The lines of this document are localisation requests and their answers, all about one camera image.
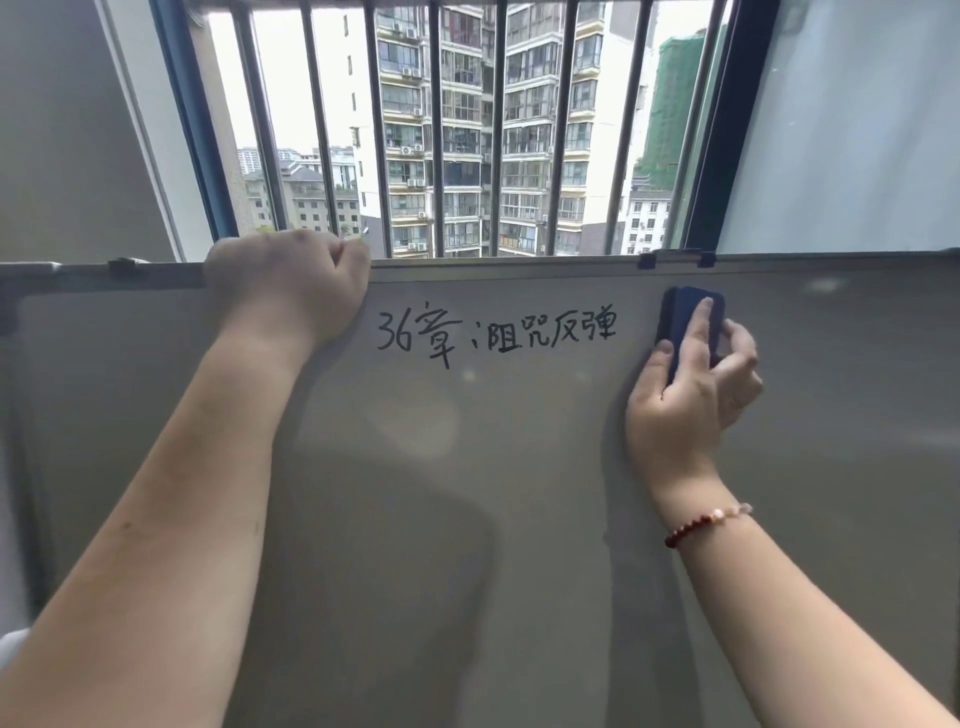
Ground person's left hand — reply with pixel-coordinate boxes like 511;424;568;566
202;228;374;352

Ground person's right hand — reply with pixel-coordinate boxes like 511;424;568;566
624;297;765;500

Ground dark blue whiteboard eraser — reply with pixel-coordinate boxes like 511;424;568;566
655;285;727;386

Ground grey framed whiteboard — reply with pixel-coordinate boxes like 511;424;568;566
0;249;960;728

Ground person's right forearm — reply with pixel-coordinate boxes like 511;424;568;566
649;478;960;728

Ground person's left forearm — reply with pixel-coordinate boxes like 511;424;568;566
0;318;357;728

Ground low grey roofed buildings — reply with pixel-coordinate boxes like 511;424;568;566
237;144;363;235

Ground small white building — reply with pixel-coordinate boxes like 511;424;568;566
619;183;680;255

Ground row of metal window bars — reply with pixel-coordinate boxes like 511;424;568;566
228;0;730;258

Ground tall white apartment building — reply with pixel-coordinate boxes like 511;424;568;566
343;0;648;258

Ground green netted building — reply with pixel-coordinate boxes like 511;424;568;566
633;26;725;192

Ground frosted glass window pane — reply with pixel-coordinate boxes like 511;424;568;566
718;0;960;257

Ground red beaded bracelet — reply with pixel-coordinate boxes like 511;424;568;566
663;501;754;549

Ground blue window frame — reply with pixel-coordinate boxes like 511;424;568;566
148;0;241;243

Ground dark window frame post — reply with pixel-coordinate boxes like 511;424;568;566
681;0;783;253

